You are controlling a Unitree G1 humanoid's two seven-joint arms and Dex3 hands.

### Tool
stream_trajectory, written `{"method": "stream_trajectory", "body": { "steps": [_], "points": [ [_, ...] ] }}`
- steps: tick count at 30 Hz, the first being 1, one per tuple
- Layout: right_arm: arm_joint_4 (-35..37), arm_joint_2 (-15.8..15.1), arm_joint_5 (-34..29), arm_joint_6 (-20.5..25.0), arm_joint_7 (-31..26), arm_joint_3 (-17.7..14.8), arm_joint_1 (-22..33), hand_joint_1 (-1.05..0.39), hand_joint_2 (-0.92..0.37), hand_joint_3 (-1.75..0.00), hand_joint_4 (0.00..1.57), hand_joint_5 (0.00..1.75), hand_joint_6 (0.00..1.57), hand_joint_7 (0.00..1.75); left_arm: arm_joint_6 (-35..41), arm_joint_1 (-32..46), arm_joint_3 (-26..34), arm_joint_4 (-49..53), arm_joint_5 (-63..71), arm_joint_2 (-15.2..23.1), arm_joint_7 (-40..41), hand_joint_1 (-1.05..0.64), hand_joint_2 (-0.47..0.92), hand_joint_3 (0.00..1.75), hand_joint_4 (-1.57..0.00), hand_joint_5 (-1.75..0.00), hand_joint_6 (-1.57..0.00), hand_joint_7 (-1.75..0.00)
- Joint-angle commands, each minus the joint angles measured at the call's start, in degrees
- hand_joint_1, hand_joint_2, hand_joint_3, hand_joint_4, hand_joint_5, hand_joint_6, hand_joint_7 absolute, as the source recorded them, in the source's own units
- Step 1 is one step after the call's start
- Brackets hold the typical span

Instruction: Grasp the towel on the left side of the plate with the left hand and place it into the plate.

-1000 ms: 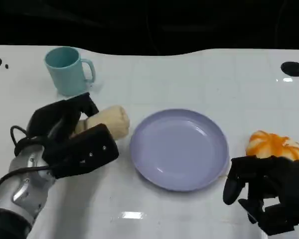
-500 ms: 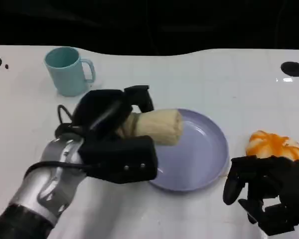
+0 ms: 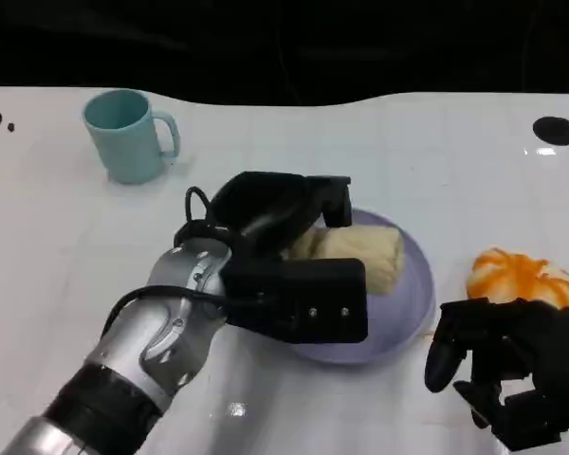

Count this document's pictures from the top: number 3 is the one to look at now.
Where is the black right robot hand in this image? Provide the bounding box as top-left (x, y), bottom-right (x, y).
top-left (424, 297), bottom-right (569, 452)

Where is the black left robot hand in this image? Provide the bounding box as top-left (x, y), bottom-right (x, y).
top-left (205, 171), bottom-right (354, 261)

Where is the beige towel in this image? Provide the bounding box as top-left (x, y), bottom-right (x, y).
top-left (286, 226), bottom-right (405, 296)

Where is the orange and white bread roll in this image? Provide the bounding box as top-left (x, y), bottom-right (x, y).
top-left (465, 246), bottom-right (569, 305)

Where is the lilac plate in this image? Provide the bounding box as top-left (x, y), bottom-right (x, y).
top-left (284, 208), bottom-right (435, 365)

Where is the pale green mug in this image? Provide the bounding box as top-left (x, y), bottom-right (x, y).
top-left (82, 89), bottom-right (180, 185)

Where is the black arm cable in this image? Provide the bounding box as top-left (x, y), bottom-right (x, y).
top-left (184, 186), bottom-right (238, 247)
top-left (101, 285), bottom-right (279, 343)

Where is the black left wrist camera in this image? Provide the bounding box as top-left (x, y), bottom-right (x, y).
top-left (219, 257), bottom-right (369, 343)

